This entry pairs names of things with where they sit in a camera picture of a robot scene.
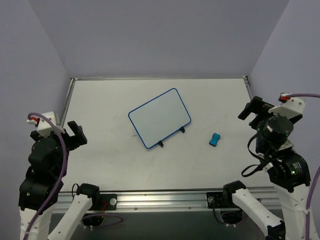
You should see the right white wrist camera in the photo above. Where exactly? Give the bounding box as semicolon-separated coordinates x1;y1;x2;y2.
268;93;305;119

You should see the blue framed small whiteboard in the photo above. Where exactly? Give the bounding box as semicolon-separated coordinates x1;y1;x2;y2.
128;88;192;150

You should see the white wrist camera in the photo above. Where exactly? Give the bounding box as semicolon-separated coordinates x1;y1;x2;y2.
268;93;305;119
26;111;63;137

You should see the aluminium front rail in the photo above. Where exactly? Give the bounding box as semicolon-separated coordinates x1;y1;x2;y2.
53;187;281;214

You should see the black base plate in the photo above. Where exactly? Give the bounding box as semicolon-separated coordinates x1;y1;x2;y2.
206;191;227;209
97;193;118;212

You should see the blue bone-shaped eraser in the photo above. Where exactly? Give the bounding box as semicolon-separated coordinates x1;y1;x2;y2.
208;132;221;147

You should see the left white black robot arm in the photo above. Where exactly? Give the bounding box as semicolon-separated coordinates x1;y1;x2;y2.
18;121;102;240

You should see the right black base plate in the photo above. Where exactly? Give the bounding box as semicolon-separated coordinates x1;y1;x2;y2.
206;191;227;209

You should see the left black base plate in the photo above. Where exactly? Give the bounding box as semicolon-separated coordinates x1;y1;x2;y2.
97;193;118;212

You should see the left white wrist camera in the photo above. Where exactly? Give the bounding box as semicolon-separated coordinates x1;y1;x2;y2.
26;111;63;137

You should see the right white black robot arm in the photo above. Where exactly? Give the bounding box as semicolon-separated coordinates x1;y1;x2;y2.
222;93;320;240

